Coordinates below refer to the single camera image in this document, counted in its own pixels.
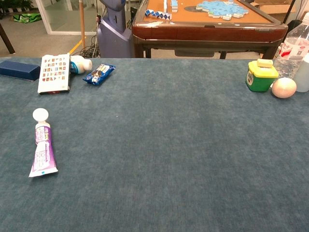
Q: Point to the purple white tube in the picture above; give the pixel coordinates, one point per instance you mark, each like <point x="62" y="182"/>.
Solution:
<point x="43" y="145"/>

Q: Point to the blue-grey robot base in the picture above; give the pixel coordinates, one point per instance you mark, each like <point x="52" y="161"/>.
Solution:
<point x="113" y="36"/>

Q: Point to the blue table mat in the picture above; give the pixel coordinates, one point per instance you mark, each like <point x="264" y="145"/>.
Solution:
<point x="169" y="145"/>

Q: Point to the blue cookie packet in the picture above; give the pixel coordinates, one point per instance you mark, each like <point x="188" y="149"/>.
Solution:
<point x="99" y="73"/>

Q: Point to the white bottle blue label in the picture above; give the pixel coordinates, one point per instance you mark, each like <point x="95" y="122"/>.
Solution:
<point x="80" y="65"/>

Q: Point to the brown mahjong table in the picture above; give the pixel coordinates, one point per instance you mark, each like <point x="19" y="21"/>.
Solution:
<point x="205" y="31"/>

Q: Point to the blue white snake toy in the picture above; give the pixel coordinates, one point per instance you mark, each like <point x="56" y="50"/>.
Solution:
<point x="159" y="15"/>

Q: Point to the white box with picture grid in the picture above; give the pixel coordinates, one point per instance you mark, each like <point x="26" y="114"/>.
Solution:
<point x="53" y="75"/>

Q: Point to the small stack of mahjong tiles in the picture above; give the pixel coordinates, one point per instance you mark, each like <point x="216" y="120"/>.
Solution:
<point x="174" y="6"/>

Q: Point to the green container yellow lid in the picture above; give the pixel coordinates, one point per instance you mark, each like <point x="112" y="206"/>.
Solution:
<point x="260" y="81"/>

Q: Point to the wooden pole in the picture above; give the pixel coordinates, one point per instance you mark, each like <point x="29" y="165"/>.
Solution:
<point x="82" y="24"/>

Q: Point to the small pale yellow block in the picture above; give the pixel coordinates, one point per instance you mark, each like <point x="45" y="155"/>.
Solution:
<point x="264" y="63"/>

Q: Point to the pile of blue mahjong tiles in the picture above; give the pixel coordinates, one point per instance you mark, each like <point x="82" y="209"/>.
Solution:
<point x="217" y="8"/>

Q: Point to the pink egg-shaped ball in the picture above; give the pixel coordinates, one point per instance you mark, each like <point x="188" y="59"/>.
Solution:
<point x="283" y="88"/>

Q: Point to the dark blue rectangular box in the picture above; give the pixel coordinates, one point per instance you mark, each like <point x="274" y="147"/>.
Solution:
<point x="19" y="70"/>

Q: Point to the translucent plastic jug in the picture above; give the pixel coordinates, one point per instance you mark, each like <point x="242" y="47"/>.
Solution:
<point x="303" y="77"/>

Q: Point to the clear plastic water bottle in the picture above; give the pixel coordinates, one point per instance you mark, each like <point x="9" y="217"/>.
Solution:
<point x="293" y="48"/>

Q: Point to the cardboard box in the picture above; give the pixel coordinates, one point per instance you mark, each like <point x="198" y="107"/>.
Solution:
<point x="272" y="8"/>

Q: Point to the green bag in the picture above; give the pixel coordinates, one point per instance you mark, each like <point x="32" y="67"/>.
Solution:
<point x="26" y="18"/>

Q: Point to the dark table leg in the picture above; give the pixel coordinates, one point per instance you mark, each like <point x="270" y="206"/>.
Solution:
<point x="6" y="38"/>

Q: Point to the black tripod stand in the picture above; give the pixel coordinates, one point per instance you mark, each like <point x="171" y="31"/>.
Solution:
<point x="288" y="12"/>

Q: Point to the green potted plants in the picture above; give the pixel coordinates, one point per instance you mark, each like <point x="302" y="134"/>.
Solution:
<point x="14" y="4"/>

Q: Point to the white glass door frame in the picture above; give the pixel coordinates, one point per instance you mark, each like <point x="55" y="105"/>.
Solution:
<point x="46" y="19"/>

